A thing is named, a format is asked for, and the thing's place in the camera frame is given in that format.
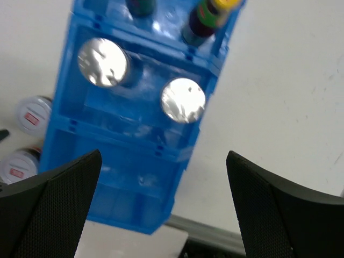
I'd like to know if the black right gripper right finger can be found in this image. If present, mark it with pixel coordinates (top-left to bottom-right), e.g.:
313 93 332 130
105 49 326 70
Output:
226 151 343 257

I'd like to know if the silver blue shaker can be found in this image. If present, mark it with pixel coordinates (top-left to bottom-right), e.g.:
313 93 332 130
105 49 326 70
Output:
77 37 143 90
160 77 206 124

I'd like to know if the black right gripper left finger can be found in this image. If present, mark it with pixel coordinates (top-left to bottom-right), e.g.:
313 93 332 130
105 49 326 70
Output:
1 149 102 257

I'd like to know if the blue storage bin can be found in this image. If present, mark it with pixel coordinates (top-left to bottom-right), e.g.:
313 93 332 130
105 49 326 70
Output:
71 1 246 68
39 126 191 234
48 14 220 161

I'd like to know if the blue near storage bin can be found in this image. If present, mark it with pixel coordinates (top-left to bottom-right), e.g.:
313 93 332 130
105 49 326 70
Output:
39 126 191 234

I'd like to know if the blue far storage bin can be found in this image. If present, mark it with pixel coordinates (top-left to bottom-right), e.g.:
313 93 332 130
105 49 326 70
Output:
71 1 246 68

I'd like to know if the aluminium frame rail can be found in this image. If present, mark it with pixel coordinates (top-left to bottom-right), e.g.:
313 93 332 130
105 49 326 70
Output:
165 215 246 256

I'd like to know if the blue middle storage bin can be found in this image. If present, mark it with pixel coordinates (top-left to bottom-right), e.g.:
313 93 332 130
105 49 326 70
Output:
48 14 220 161

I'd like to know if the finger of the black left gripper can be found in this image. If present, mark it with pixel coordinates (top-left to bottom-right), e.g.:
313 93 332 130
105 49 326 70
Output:
0 129 10 141

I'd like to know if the sauce bottle yellow cap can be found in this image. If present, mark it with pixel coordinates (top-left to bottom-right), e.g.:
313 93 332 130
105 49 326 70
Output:
182 0 242 47
125 0 156 17

